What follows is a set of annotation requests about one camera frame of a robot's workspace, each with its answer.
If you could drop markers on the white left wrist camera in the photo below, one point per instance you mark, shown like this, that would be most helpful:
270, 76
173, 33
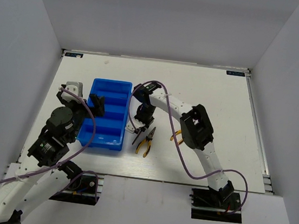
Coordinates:
73, 87

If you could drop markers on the blue plastic divided bin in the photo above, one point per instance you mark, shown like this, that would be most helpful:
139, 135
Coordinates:
110, 128

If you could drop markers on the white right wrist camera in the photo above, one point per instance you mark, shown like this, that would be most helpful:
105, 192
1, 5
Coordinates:
133, 126

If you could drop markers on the blue label sticker right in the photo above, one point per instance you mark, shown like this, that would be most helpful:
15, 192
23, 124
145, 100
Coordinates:
235, 73

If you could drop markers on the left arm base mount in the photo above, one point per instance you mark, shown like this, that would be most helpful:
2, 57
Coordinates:
86, 191

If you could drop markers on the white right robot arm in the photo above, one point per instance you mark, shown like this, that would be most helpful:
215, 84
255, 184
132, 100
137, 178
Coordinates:
196, 132

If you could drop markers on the yellow needle-nose pliers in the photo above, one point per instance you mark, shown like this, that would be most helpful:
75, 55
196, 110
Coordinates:
178, 137

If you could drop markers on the short rusty hex key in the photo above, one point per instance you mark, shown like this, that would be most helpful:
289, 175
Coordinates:
135, 139

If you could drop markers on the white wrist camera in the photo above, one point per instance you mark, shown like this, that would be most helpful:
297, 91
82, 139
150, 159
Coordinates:
73, 87
133, 126

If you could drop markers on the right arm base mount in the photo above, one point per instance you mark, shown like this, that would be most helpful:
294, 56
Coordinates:
207, 207

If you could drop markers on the yellow combination pliers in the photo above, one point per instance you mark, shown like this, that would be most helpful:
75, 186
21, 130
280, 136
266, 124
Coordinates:
146, 141

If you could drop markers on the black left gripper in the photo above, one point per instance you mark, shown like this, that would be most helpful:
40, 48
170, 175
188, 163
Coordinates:
98, 109

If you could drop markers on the blue label sticker left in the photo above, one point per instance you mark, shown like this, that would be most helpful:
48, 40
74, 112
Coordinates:
71, 54

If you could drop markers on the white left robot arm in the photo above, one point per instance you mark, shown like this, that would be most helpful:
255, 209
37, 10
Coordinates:
46, 172

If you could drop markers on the blue label sticker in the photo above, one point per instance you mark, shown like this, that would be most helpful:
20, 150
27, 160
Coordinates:
235, 73
71, 54

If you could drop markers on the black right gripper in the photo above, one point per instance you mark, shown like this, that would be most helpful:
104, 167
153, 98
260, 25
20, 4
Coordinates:
146, 124

